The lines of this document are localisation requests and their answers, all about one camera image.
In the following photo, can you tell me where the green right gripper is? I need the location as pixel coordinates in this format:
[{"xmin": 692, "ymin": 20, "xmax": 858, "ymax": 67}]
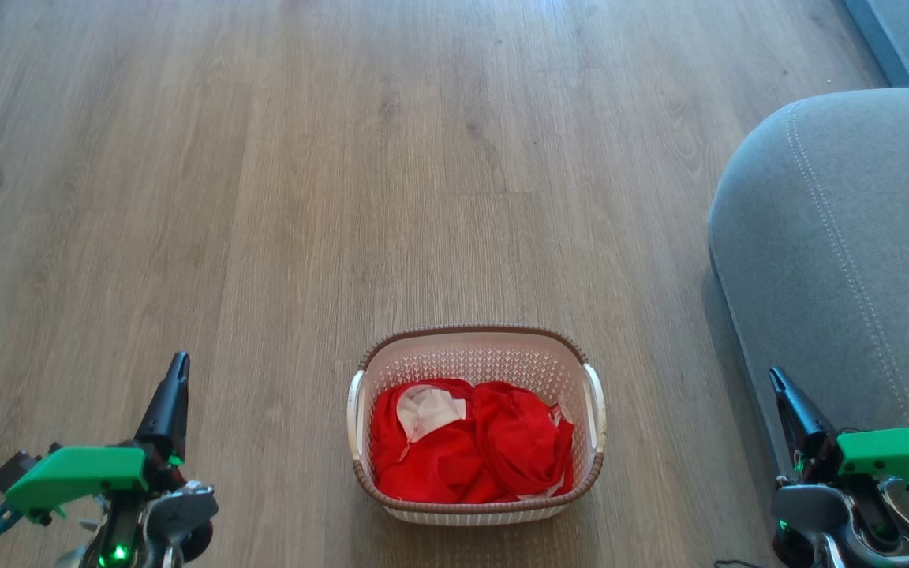
[{"xmin": 768, "ymin": 367, "xmax": 909, "ymax": 512}]

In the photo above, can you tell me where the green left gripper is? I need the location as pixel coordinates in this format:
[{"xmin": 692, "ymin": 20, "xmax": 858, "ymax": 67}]
[{"xmin": 3, "ymin": 352, "xmax": 191, "ymax": 520}]

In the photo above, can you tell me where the grey fabric sofa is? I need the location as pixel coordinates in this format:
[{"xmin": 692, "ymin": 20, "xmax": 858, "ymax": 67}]
[{"xmin": 707, "ymin": 87, "xmax": 909, "ymax": 553}]

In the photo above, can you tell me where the red garment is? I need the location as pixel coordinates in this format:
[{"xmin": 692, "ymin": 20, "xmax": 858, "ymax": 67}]
[{"xmin": 369, "ymin": 378, "xmax": 576, "ymax": 504}]

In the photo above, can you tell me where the white perforated laundry basket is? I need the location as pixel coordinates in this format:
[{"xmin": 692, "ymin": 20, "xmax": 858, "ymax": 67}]
[{"xmin": 346, "ymin": 324, "xmax": 607, "ymax": 527}]

